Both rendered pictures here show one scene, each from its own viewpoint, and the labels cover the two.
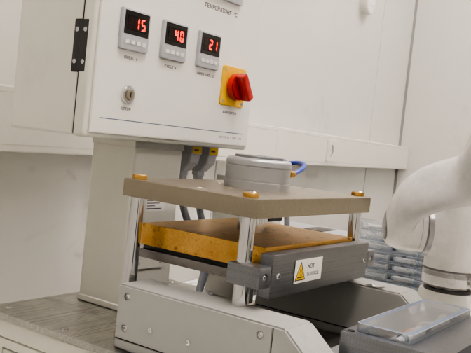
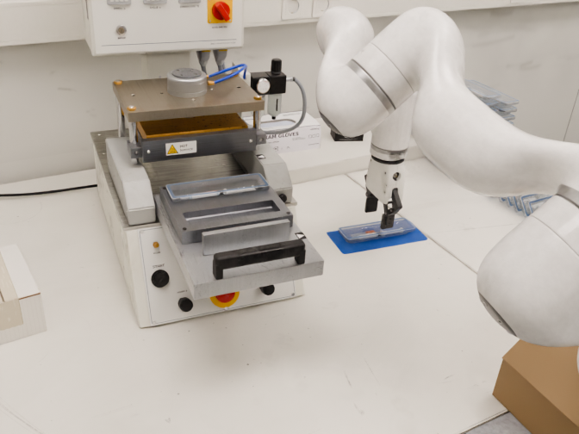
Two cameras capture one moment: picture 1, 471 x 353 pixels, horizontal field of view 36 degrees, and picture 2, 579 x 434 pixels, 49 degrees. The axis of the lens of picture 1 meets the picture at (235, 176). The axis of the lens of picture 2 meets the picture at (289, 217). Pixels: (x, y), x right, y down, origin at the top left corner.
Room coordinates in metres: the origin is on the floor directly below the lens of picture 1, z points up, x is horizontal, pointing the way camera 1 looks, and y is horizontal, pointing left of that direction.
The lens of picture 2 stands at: (-0.08, -0.86, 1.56)
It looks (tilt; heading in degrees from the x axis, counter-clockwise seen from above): 30 degrees down; 31
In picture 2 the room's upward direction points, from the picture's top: 4 degrees clockwise
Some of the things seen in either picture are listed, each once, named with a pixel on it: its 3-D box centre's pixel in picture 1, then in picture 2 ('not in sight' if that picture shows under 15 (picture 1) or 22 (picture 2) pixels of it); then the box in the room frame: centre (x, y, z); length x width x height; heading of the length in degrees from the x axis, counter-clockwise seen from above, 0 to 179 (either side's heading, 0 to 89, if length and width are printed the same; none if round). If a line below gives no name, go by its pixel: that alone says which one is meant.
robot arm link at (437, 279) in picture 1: (449, 278); (389, 149); (1.15, -0.36, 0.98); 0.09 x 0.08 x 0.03; 55
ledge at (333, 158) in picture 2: not in sight; (340, 142); (1.54, -0.04, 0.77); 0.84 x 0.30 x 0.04; 153
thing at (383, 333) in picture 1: (417, 325); (218, 190); (0.74, -0.20, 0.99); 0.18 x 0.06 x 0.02; 146
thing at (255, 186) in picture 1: (242, 205); (192, 96); (0.90, -0.01, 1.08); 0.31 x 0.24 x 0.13; 146
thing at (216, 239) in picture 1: (256, 223); (191, 111); (0.87, -0.03, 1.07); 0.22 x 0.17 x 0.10; 146
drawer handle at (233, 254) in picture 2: not in sight; (259, 257); (0.61, -0.39, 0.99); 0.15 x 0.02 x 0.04; 146
